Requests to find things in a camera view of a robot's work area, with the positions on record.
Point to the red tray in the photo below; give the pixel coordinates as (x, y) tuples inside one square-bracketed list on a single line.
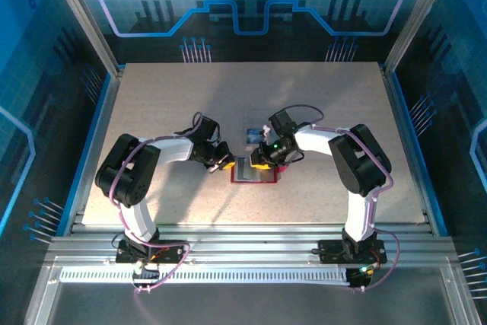
[(266, 174)]

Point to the blue credit card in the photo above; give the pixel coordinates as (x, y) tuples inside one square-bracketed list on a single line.
[(253, 135)]

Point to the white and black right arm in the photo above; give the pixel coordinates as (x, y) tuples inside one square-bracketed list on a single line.
[(316, 140)]

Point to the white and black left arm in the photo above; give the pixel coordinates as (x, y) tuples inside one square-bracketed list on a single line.
[(171, 150)]

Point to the blue edge strip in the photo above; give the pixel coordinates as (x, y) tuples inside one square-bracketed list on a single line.
[(87, 150), (417, 150)]

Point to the white connector board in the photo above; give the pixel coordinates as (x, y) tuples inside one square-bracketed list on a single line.
[(146, 273)]

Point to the grey metal shelf plate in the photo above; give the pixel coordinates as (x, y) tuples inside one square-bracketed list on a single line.
[(247, 306)]

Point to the black controller board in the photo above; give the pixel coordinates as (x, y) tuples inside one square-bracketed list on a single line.
[(359, 277)]

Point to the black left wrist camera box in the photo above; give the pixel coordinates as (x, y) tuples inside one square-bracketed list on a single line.
[(207, 127)]

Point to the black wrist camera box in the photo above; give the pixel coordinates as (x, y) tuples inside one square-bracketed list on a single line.
[(207, 127), (281, 121)]

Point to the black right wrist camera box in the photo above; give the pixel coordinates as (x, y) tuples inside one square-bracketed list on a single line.
[(281, 121)]

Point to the wide aluminium frame beam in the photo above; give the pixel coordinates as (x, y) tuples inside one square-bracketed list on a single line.
[(247, 245)]

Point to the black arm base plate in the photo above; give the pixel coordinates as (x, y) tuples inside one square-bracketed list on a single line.
[(125, 256), (327, 245)]

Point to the aluminium side rail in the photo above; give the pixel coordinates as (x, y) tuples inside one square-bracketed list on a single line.
[(409, 150), (97, 150)]

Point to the aluminium frame post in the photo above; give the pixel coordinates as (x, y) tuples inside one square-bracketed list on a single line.
[(81, 16), (418, 16)]

